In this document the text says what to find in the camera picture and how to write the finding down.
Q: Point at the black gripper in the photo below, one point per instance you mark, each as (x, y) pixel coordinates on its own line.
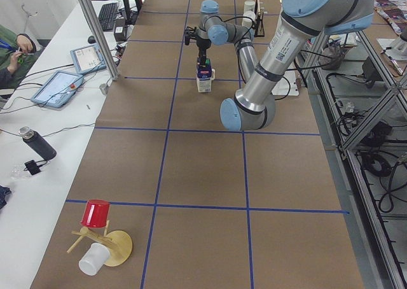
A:
(202, 43)

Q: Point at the blue Pascual milk carton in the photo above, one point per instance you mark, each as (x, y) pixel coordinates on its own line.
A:
(203, 76)

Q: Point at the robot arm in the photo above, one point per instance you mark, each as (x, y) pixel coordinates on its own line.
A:
(253, 107)

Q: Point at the red plastic cup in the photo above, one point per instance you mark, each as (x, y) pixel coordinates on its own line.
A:
(95, 213)

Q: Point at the white cup on tree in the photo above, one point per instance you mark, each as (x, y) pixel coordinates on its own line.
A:
(94, 259)

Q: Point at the white mug on rack upper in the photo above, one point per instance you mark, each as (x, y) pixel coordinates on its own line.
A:
(249, 5)

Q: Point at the black power adapter box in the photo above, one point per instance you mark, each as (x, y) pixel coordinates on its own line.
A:
(120, 30)

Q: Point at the black keyboard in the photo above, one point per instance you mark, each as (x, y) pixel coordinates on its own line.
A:
(107, 16)

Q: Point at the teach pendant tablet far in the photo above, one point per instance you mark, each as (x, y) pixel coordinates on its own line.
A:
(87, 59)

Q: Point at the teach pendant tablet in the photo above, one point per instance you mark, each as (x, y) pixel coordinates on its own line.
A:
(58, 90)
(87, 59)

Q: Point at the teach pendant tablet near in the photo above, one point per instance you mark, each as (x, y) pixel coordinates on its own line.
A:
(58, 90)

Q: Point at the person in green jacket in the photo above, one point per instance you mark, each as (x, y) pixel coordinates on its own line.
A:
(18, 55)

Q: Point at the black water bottle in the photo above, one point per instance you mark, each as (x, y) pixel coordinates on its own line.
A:
(35, 141)

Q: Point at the wooden mug tree stand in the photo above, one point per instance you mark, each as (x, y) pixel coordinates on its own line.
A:
(118, 242)

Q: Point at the black wire mug rack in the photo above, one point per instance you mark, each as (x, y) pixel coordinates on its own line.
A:
(259, 30)

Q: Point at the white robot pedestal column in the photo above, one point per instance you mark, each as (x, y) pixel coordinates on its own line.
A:
(286, 85)

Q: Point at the aluminium frame post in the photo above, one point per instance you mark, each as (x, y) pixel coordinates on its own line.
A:
(94, 25)

